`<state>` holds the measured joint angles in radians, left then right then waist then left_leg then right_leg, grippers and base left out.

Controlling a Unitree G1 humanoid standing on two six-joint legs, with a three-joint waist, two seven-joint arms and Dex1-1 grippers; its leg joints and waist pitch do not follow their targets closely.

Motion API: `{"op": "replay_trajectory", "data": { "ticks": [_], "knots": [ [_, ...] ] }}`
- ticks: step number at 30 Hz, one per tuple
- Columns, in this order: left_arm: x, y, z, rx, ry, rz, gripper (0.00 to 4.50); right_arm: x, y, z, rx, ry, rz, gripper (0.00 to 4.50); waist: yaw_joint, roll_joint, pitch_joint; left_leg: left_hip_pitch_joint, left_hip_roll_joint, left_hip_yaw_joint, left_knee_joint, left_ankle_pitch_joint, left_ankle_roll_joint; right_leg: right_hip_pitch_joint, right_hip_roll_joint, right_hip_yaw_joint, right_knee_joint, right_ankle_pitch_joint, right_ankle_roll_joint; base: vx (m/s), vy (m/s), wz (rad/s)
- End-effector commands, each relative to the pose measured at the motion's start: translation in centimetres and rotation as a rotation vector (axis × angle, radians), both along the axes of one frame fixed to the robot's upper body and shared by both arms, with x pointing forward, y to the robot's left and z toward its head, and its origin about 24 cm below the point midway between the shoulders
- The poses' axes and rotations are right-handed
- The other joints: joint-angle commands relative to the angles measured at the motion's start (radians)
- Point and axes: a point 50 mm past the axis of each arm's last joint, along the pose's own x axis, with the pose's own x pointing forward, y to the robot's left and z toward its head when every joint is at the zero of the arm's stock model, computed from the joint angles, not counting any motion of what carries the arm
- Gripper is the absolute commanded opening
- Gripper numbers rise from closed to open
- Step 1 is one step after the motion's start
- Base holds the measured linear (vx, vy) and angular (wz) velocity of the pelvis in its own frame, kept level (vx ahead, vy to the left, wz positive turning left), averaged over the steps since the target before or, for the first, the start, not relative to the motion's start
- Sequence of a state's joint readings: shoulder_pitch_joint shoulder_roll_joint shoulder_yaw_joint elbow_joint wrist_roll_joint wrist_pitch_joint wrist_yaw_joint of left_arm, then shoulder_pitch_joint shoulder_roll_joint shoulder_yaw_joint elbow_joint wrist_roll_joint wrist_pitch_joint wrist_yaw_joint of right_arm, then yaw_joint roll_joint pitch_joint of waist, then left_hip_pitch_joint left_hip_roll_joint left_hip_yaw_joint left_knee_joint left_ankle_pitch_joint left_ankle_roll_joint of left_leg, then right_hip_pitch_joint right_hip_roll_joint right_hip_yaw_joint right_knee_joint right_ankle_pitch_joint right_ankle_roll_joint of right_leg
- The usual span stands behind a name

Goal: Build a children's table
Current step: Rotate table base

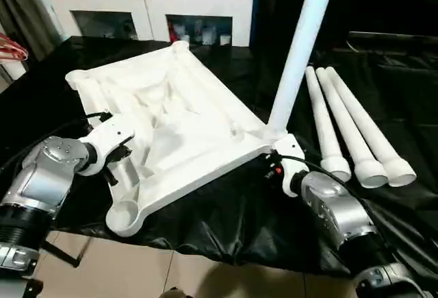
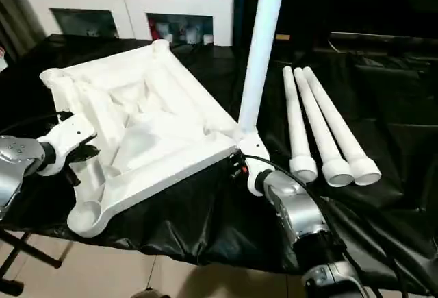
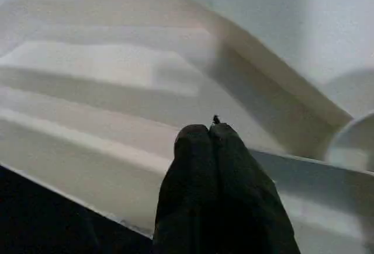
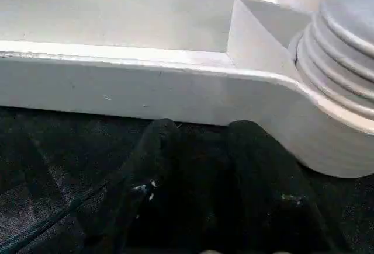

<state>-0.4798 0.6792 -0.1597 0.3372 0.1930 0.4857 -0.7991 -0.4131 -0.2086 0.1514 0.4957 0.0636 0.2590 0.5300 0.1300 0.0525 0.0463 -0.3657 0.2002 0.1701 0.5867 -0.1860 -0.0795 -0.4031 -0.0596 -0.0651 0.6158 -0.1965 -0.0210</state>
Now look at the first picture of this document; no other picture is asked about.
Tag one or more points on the white plastic table leg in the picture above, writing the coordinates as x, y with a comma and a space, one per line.
373, 126
349, 126
325, 123
301, 55

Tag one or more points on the white plastic table top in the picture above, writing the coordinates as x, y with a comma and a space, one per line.
178, 106

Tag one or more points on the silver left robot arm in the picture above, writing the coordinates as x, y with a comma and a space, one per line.
44, 171

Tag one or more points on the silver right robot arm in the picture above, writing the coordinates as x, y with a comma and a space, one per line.
338, 209

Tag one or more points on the black mat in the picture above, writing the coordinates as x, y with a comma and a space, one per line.
239, 215

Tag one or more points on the red bottle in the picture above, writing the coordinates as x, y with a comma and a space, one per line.
176, 31

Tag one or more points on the white glass-door cabinet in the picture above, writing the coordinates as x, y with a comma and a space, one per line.
147, 3

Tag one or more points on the grey curtain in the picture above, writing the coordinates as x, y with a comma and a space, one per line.
27, 7

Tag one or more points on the black metal bar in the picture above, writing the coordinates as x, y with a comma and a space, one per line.
393, 36

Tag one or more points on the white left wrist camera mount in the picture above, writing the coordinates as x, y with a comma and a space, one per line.
106, 137

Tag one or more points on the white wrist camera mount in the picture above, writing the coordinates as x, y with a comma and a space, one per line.
291, 147
106, 137

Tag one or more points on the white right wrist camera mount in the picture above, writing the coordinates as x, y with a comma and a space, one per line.
291, 147

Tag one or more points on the black folding frame bar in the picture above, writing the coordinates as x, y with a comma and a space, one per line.
68, 253

